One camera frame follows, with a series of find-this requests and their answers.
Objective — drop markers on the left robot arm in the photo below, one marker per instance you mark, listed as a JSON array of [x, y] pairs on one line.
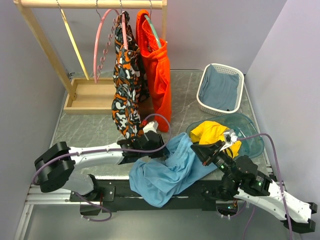
[[58, 167]]

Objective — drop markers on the teal hanger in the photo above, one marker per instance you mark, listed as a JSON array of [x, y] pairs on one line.
[[153, 29]]

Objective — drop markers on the camouflage patterned shorts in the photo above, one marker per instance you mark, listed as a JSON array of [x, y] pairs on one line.
[[130, 81]]

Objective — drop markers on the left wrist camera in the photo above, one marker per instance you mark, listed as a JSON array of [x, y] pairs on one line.
[[150, 126]]

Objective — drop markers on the pink hanger under camouflage shorts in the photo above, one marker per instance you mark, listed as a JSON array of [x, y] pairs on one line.
[[123, 25]]

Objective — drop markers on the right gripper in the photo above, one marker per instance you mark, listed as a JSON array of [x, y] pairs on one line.
[[204, 151]]

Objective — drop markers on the teal transparent tray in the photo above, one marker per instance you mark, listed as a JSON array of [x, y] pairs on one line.
[[244, 127]]

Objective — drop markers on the wooden clothes rack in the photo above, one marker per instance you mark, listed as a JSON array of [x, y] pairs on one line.
[[84, 97]]

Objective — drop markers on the yellow garment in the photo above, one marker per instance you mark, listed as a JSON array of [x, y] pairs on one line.
[[210, 132]]

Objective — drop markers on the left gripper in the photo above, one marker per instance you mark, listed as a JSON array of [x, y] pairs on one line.
[[160, 153]]

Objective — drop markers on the light blue shorts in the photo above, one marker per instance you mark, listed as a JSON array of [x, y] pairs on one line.
[[156, 181]]

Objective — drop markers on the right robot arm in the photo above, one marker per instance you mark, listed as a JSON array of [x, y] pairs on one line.
[[243, 180]]

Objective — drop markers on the wooden hanger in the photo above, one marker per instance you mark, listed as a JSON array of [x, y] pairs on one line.
[[73, 42]]

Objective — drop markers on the orange shorts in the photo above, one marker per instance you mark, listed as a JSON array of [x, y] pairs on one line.
[[157, 66]]

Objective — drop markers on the white plastic basket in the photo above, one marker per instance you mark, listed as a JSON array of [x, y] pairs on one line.
[[240, 88]]

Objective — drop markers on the pink plastic hanger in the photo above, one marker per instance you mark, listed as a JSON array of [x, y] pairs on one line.
[[97, 68]]

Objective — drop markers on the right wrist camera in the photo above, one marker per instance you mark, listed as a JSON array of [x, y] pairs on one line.
[[230, 137]]

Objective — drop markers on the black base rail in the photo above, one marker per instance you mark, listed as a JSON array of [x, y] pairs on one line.
[[119, 195]]

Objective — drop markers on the grey-blue garment in basket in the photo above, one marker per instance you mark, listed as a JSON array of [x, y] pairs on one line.
[[219, 88]]

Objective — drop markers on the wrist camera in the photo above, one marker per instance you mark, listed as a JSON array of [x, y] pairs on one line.
[[230, 137], [150, 126]]

